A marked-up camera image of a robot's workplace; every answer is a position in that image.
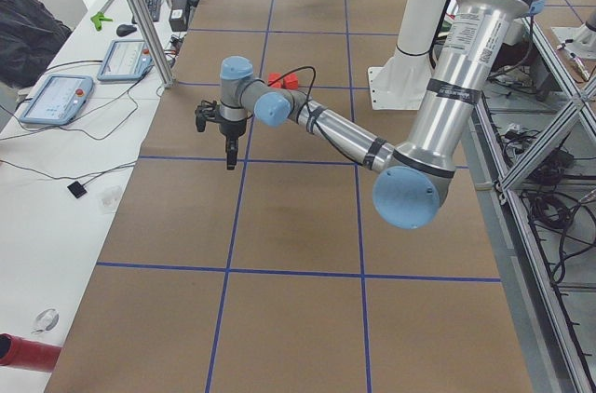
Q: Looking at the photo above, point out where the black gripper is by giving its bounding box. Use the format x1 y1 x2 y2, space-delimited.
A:
219 119 246 170

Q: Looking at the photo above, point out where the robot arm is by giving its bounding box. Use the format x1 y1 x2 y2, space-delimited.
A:
214 0 544 229

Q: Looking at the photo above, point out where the black box with label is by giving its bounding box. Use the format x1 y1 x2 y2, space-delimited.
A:
169 0 190 33

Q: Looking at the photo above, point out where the far teach pendant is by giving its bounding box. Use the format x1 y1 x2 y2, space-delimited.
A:
97 39 153 83

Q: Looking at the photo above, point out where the teach pendant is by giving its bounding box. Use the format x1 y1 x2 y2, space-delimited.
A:
97 39 153 83
19 75 94 126

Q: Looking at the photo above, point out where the black computer mouse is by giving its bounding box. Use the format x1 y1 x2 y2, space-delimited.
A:
115 24 137 37

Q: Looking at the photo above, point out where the small black square pad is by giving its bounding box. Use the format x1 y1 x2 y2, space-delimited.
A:
67 181 88 199

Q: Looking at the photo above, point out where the near teach pendant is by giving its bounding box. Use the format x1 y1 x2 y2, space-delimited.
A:
19 75 94 126

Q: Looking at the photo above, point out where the green plastic tool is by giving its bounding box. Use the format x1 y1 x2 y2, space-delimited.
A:
90 11 113 32

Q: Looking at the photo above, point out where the person in black jacket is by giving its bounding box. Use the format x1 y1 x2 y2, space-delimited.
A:
1 0 72 88

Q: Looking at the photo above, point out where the clear tape roll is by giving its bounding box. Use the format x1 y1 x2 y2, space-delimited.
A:
32 308 60 334

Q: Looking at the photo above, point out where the red cylinder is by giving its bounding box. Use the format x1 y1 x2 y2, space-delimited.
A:
1 333 61 373

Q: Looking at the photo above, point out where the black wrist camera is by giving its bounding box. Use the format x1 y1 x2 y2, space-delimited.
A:
195 100 221 133

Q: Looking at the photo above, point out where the aluminium frame post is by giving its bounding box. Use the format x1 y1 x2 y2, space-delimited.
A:
127 0 174 88

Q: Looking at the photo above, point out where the aluminium frame rack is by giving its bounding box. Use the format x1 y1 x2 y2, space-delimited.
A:
463 6 595 392

